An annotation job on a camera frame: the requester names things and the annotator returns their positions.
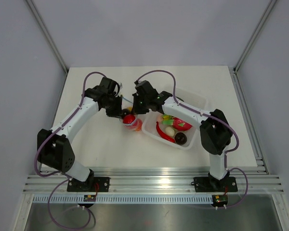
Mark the red apple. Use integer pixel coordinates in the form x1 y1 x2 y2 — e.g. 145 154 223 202
123 114 136 124

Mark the clear zip top bag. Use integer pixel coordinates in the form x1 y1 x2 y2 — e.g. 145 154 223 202
119 96 143 132

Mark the orange red tomato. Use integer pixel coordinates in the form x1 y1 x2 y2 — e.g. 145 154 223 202
129 118 143 131

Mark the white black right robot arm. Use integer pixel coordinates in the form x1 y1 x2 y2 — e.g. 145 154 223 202
132 80 233 192

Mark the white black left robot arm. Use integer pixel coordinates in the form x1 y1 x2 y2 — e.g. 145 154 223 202
35 76 122 192

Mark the pink peach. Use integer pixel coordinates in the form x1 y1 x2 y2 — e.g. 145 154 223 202
157 115 163 122

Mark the white perforated plastic basket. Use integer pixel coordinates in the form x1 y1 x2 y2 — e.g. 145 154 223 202
142 88 209 150

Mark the white garlic bulb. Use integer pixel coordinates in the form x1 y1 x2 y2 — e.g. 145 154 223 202
165 127 175 137

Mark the pink dragon fruit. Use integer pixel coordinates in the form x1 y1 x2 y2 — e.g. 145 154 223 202
162 115 192 131

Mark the left small circuit board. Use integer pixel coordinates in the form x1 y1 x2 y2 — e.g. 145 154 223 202
83 194 96 203

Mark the small circuit board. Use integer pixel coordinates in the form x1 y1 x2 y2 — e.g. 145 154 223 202
83 194 96 203
212 194 228 207

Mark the right small circuit board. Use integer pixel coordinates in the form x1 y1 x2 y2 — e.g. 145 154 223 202
212 194 228 207

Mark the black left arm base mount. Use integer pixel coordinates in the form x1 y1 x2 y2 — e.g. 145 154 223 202
67 177 110 193

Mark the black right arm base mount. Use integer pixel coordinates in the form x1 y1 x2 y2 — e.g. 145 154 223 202
190 177 238 193

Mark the left aluminium corner post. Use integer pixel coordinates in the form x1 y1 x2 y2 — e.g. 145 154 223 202
24 0 69 75

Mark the aluminium corner post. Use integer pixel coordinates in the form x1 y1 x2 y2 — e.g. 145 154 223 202
233 0 279 75
24 0 69 75

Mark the white slotted cable duct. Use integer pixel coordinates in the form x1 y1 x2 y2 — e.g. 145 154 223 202
33 194 212 205

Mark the right aluminium corner post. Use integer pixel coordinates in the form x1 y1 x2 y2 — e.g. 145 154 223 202
233 0 279 75

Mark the aluminium rail frame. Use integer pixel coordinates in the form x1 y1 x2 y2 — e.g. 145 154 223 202
21 71 285 195

